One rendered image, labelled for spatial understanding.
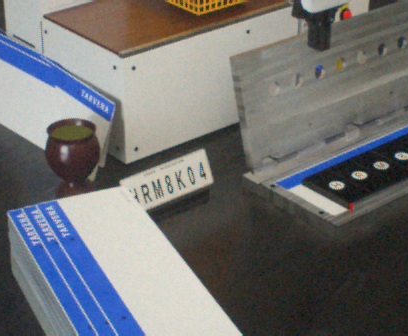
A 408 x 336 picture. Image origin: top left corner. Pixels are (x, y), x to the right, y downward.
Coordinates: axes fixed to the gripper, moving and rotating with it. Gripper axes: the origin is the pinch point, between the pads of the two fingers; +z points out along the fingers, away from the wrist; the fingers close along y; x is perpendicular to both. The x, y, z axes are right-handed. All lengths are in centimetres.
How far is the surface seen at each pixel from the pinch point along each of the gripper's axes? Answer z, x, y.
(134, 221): 14.4, -5.7, -38.7
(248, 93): 8.9, 5.9, -8.6
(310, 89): 12.3, 6.2, 4.9
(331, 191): 21.3, -8.2, -4.2
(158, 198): 22.2, 7.9, -24.4
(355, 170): 21.1, -6.2, 3.0
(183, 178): 20.9, 8.5, -19.1
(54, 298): 15, -13, -56
